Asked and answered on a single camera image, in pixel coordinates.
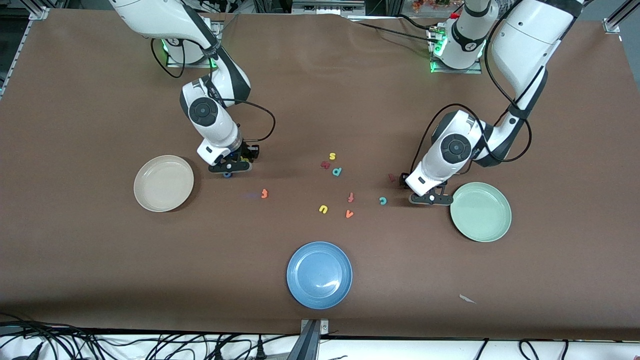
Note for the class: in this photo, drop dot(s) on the small white paper scrap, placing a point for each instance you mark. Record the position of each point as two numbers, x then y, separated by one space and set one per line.
467 299

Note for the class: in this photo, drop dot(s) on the brown table cover sheet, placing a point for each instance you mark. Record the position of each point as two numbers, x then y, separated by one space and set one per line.
100 260

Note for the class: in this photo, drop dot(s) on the beige brown plate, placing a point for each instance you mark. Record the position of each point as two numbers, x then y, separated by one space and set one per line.
164 183

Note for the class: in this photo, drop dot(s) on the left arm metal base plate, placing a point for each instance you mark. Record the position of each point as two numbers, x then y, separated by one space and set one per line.
457 71

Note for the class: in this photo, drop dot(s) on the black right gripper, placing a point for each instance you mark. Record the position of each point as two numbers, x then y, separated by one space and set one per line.
246 150

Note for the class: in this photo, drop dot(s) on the aluminium frame profile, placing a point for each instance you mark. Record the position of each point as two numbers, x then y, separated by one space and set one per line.
612 24
39 12

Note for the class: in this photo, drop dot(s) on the light green plate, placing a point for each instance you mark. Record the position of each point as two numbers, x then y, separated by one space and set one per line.
482 215

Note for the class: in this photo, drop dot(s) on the blue plate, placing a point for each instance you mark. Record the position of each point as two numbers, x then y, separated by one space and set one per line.
319 275

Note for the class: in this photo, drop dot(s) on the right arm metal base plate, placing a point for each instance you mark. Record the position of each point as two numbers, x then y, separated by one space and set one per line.
187 65

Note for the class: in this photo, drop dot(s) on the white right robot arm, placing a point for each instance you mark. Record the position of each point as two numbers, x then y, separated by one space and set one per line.
150 15

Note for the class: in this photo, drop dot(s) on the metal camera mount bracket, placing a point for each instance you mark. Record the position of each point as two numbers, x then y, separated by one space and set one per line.
309 340

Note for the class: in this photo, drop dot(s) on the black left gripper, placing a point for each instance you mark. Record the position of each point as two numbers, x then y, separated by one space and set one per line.
402 181

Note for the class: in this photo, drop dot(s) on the orange decorative bunch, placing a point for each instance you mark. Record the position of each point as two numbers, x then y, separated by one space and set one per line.
425 5

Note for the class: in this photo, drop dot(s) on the yellow foam letter u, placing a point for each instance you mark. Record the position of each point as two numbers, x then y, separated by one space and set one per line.
323 209

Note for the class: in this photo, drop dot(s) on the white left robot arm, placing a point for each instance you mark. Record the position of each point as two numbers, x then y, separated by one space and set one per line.
525 40

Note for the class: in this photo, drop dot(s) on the grey metal box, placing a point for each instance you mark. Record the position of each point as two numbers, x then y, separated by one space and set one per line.
325 7

